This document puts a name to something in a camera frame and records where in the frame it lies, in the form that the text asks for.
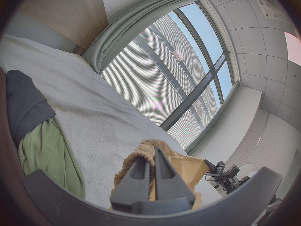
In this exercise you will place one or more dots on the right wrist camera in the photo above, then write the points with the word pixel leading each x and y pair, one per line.
pixel 220 164

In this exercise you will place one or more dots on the brown garment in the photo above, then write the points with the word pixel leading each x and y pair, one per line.
pixel 11 154

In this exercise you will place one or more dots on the black garment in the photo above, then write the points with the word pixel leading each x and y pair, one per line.
pixel 25 98

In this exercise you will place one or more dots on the ceiling air vent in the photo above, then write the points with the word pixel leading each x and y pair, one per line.
pixel 268 1

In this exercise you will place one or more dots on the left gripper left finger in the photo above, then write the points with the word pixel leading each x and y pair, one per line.
pixel 134 185

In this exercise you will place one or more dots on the ceiling light panel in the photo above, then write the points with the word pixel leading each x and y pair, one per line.
pixel 294 48

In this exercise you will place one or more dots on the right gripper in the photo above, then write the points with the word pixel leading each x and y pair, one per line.
pixel 218 176

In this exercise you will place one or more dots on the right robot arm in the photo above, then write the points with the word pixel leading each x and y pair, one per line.
pixel 232 180

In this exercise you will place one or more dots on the bed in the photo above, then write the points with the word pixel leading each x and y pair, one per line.
pixel 94 102

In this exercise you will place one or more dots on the window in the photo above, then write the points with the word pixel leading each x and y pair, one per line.
pixel 164 79

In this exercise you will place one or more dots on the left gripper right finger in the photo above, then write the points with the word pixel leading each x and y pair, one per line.
pixel 169 185

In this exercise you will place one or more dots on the tan shorts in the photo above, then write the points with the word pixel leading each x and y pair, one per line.
pixel 178 173

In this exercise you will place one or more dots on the green garment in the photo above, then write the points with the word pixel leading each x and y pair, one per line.
pixel 51 154

